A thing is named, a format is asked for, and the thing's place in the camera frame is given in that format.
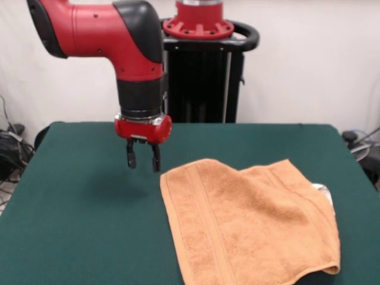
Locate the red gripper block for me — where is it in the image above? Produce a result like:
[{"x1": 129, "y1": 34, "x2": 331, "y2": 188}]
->
[{"x1": 114, "y1": 114, "x2": 173, "y2": 173}]

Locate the tan terry towel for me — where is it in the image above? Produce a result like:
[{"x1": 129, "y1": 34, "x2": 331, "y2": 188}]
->
[{"x1": 160, "y1": 159, "x2": 341, "y2": 285}]

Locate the small black power brick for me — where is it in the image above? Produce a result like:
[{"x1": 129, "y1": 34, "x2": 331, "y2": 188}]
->
[{"x1": 7, "y1": 123, "x2": 26, "y2": 135}]

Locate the dark green table cloth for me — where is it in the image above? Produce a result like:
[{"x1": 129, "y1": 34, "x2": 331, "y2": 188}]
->
[{"x1": 0, "y1": 121, "x2": 380, "y2": 285}]

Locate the black bulky object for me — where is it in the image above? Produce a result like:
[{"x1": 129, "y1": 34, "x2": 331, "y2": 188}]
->
[{"x1": 360, "y1": 154, "x2": 380, "y2": 191}]

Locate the bundle of black cables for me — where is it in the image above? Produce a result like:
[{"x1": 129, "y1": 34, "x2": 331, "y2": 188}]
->
[{"x1": 0, "y1": 94, "x2": 36, "y2": 214}]

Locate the black robot pedestal with handle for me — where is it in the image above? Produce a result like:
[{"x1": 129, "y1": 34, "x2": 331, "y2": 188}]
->
[{"x1": 161, "y1": 18, "x2": 261, "y2": 123}]

